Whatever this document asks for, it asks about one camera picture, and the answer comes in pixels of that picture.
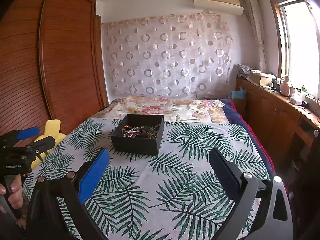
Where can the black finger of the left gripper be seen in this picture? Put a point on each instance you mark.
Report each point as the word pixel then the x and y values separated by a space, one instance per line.
pixel 34 150

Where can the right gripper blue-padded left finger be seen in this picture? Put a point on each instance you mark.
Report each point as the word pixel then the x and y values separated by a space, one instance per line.
pixel 45 219

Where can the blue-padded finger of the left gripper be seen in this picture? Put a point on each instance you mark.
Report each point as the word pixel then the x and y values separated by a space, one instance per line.
pixel 26 132

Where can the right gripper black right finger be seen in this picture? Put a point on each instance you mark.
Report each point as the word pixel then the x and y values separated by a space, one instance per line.
pixel 273 219

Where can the black square jewelry box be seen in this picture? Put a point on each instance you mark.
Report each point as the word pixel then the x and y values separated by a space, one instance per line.
pixel 139 134

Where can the person's left hand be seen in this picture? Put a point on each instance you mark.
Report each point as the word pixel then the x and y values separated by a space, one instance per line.
pixel 15 198

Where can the wooden wardrobe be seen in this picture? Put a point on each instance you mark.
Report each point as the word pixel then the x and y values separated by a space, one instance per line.
pixel 51 64

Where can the wooden sideboard cabinet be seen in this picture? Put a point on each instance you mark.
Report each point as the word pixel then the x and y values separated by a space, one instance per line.
pixel 287 132

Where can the palm leaf print cloth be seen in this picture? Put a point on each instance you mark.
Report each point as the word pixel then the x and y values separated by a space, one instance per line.
pixel 173 195

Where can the dark blue blanket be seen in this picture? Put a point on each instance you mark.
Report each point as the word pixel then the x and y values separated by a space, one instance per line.
pixel 235 118

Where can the pink bottle on sideboard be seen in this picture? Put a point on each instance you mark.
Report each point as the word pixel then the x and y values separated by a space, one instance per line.
pixel 285 86

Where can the cardboard box on sideboard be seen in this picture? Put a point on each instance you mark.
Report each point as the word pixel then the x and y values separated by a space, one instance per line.
pixel 260 78

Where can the floral bedspread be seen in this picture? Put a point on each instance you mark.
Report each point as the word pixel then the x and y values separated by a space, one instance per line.
pixel 173 110

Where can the white air conditioner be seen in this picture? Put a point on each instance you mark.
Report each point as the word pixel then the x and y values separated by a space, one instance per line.
pixel 231 7

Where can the circle pattern wall curtain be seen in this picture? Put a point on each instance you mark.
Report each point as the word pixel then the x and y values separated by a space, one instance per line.
pixel 175 56

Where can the window with wooden frame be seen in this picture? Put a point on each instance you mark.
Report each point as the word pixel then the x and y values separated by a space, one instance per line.
pixel 298 42

